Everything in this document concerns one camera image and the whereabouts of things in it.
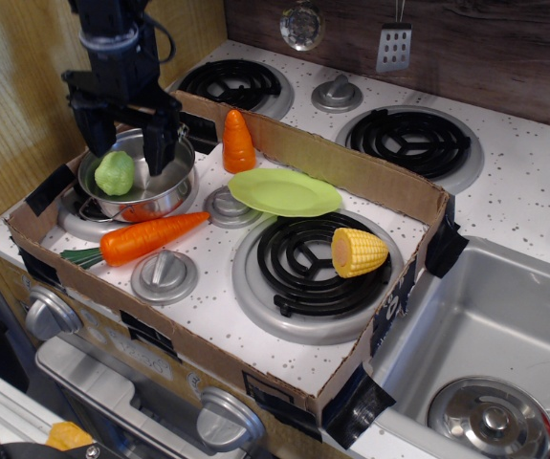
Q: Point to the silver stove knob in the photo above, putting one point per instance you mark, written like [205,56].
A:
[164,278]
[337,96]
[227,212]

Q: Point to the right oven knob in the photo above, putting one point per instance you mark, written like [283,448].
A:
[224,423]

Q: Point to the front silver stove knob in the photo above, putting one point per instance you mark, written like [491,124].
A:
[164,278]

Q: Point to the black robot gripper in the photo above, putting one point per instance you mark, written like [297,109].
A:
[123,85]

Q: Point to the silver toy sink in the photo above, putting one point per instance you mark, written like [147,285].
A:
[488,316]

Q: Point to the left oven knob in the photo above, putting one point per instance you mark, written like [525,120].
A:
[49,315]

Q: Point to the orange yellow object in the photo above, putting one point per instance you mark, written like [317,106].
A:
[67,435]

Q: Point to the light green plastic plate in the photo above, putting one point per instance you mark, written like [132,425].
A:
[284,192]

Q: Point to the hanging metal strainer ladle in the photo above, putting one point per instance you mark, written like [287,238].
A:
[302,26]

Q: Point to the light green toy broccoli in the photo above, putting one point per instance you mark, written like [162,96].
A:
[115,173]

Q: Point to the brown cardboard fence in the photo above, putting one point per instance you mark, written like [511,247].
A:
[314,401]

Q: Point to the stainless steel pan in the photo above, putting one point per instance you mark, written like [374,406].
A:
[149,197]

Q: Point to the silver oven door handle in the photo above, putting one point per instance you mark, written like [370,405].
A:
[156,423]

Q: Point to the hanging metal slotted spatula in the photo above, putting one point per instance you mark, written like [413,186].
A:
[394,42]

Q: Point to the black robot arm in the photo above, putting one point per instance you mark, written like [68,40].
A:
[113,13]

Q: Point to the oven knob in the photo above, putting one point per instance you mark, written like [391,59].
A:
[224,423]
[49,315]

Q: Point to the back silver stove knob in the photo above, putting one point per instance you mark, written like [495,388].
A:
[337,96]

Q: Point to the back right black burner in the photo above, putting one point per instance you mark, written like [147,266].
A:
[423,140]

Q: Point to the long orange toy carrot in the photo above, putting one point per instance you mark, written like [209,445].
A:
[121,246]

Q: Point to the short orange toy carrot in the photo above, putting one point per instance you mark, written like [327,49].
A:
[238,149]

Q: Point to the front right black burner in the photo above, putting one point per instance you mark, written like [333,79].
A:
[285,282]

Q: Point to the steel pot lid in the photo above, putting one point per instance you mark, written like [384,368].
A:
[492,417]

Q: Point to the yellow toy corn cob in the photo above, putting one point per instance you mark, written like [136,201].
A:
[356,252]

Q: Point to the middle silver stove knob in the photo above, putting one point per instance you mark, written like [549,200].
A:
[227,212]

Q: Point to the front left burner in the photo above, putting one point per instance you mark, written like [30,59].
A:
[81,216]

